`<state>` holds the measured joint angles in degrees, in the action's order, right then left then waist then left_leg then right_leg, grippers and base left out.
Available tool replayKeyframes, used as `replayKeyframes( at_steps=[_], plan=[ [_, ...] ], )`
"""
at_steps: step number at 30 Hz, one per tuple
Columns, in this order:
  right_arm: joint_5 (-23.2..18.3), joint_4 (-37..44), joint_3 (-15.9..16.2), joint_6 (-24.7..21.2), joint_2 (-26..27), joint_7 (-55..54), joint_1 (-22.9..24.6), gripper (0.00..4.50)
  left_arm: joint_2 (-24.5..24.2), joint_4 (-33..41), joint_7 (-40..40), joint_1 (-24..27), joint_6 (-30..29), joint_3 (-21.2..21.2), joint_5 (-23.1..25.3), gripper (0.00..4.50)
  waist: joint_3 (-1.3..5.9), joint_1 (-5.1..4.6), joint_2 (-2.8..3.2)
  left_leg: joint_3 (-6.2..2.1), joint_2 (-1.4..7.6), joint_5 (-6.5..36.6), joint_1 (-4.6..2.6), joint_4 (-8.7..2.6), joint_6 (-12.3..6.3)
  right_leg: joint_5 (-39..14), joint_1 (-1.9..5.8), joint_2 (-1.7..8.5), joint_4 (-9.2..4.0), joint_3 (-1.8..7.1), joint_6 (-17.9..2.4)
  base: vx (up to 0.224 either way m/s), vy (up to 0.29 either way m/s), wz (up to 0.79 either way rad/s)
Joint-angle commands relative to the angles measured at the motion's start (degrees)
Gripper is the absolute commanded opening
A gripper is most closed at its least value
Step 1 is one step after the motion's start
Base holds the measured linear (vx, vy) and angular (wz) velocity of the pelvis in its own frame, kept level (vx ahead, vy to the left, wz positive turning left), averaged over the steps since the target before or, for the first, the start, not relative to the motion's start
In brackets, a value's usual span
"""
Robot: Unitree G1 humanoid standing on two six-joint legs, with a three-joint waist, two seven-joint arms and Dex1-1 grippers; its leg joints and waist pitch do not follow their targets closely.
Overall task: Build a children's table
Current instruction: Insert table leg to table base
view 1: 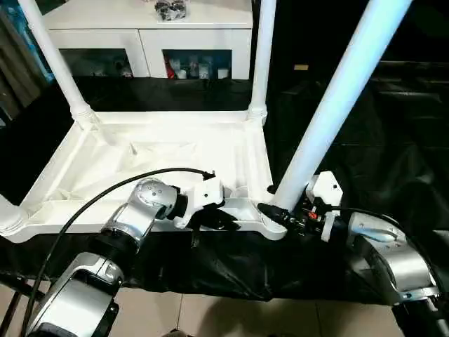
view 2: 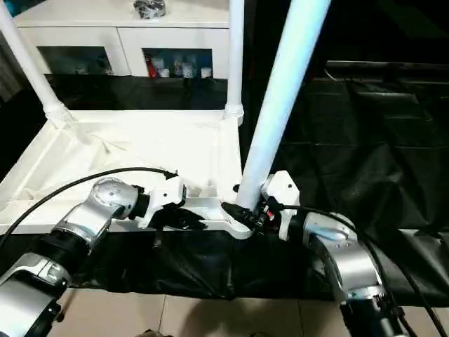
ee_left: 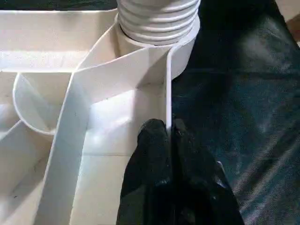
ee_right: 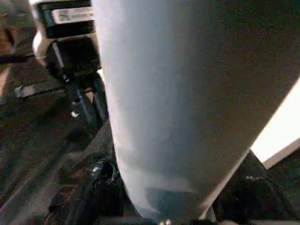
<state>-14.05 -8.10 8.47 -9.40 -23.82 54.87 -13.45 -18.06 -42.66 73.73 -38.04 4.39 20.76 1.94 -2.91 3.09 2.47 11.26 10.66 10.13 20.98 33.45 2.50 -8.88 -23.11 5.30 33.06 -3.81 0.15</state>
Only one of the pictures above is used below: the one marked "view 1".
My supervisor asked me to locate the white plastic table top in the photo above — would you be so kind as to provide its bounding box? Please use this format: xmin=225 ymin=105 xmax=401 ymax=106
xmin=0 ymin=110 xmax=300 ymax=244

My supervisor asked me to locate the white plastic table leg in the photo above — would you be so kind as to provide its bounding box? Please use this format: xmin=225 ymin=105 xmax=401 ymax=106
xmin=247 ymin=0 xmax=278 ymax=123
xmin=16 ymin=0 xmax=103 ymax=133
xmin=0 ymin=195 xmax=26 ymax=237
xmin=274 ymin=0 xmax=414 ymax=212

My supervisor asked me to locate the black mat cover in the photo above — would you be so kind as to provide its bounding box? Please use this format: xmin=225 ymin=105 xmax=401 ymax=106
xmin=0 ymin=61 xmax=449 ymax=310

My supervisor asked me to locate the dark speckled object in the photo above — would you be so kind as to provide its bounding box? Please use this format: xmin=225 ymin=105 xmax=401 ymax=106
xmin=154 ymin=0 xmax=191 ymax=21

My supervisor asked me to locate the white glass door cabinet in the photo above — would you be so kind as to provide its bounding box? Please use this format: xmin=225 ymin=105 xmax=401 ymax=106
xmin=43 ymin=0 xmax=254 ymax=80

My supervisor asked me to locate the grey curtain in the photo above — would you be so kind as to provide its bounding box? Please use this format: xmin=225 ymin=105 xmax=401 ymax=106
xmin=0 ymin=10 xmax=54 ymax=122

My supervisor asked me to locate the black folding stand frame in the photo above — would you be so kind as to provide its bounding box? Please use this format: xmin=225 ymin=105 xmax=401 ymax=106
xmin=0 ymin=275 xmax=32 ymax=337

